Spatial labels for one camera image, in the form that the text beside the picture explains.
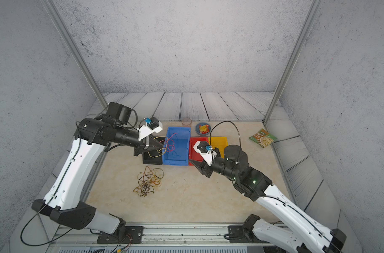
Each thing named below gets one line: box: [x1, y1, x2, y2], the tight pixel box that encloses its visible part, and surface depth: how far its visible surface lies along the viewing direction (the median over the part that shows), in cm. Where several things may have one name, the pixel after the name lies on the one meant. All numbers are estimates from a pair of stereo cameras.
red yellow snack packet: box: [198, 124, 211, 134], surface depth 116 cm
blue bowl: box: [195, 122, 211, 136], surface depth 114 cm
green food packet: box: [248, 128, 278, 149], surface depth 111 cm
